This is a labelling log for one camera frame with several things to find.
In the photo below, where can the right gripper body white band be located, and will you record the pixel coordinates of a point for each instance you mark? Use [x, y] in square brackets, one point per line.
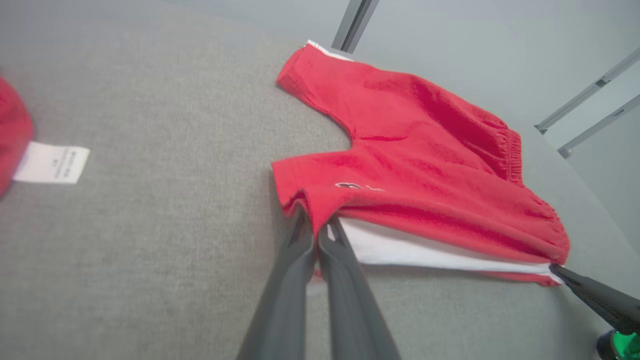
[625, 347]

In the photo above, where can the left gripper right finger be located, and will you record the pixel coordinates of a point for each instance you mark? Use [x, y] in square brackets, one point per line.
[350, 310]

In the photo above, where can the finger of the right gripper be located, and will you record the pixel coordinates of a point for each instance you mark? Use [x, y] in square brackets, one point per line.
[612, 317]
[607, 295]

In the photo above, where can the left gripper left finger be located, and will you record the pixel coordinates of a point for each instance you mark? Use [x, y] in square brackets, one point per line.
[285, 300]

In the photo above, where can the red white basketball jersey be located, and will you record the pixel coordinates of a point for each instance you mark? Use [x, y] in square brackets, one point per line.
[50, 162]

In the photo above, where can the grey metal wall rail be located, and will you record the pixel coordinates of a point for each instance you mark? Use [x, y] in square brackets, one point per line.
[600, 127]
[585, 92]

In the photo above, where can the grey metal partition post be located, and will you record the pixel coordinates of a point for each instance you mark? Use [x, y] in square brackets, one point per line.
[352, 22]

